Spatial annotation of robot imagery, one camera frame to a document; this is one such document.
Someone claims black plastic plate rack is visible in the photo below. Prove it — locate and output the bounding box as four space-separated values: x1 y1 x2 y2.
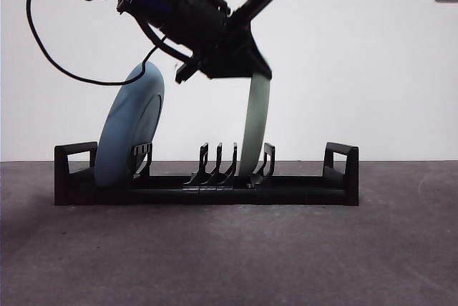
53 141 360 208

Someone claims long black cable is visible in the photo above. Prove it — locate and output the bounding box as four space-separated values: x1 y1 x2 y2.
25 0 172 87

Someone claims green round plate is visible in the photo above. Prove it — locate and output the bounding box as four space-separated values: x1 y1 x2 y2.
238 71 272 179

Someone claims blue round plate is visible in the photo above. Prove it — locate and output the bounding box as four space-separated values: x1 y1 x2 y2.
94 61 167 189

